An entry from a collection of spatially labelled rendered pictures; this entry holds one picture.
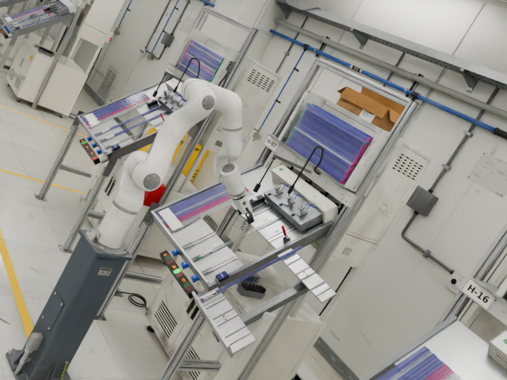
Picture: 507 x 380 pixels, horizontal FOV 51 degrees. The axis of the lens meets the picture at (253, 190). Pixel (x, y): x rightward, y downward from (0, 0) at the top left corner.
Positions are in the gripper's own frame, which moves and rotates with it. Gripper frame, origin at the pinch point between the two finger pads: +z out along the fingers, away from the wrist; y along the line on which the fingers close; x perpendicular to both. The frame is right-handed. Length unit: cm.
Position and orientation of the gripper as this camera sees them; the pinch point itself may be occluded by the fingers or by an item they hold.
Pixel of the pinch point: (246, 216)
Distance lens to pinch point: 259.0
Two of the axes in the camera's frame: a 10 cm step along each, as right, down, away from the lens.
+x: -8.2, 5.1, -2.6
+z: 2.5, 7.3, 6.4
